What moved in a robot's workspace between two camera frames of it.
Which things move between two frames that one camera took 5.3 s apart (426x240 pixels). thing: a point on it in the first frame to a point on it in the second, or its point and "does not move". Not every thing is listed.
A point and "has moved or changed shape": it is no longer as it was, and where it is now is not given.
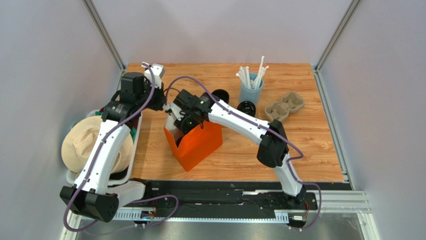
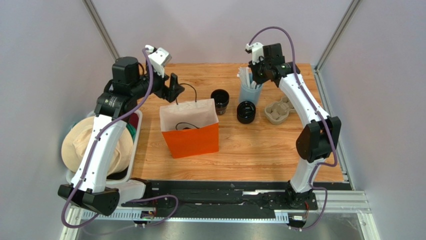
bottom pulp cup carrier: [280, 110] does not move
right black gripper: [179, 124] to [258, 73]
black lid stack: [247, 107] does not move
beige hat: [80, 141] does not move
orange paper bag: [197, 145] has moved or changed shape
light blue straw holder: [252, 95] does not move
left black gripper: [161, 98] to [170, 94]
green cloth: [133, 131] does not move
